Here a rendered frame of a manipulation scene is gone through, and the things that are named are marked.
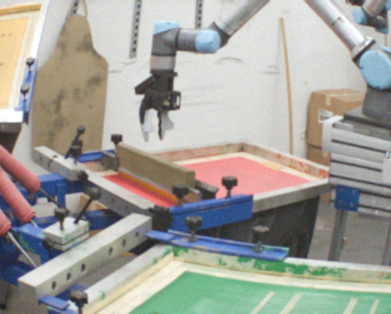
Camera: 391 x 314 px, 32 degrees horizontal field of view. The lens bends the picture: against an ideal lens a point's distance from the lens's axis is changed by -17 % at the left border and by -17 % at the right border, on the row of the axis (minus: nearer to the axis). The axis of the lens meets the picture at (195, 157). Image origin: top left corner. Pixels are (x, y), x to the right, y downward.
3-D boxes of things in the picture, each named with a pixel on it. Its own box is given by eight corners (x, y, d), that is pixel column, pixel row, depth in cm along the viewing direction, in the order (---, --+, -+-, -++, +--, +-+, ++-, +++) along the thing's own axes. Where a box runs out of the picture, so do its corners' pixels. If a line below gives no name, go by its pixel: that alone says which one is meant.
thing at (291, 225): (290, 269, 261) (303, 181, 253) (306, 275, 254) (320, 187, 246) (186, 299, 233) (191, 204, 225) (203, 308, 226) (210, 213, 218)
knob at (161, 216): (160, 226, 196) (161, 198, 194) (174, 234, 191) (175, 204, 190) (136, 231, 191) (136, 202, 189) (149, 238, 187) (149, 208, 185)
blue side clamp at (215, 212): (240, 213, 222) (242, 190, 220) (251, 218, 218) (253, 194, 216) (150, 231, 204) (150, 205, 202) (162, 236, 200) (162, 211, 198)
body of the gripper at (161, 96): (158, 114, 219) (161, 72, 216) (141, 109, 226) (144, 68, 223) (181, 112, 224) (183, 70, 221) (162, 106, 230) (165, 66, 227)
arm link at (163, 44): (176, 22, 213) (149, 21, 216) (173, 57, 216) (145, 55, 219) (186, 21, 221) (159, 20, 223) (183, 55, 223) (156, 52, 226)
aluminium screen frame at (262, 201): (243, 149, 292) (244, 138, 291) (351, 186, 248) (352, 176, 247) (57, 174, 244) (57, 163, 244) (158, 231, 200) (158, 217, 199)
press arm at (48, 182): (72, 187, 219) (72, 170, 217) (82, 193, 214) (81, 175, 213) (27, 193, 208) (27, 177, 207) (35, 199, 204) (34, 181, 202)
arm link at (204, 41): (225, 29, 220) (190, 25, 224) (212, 31, 210) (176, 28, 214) (224, 53, 222) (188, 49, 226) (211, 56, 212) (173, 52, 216)
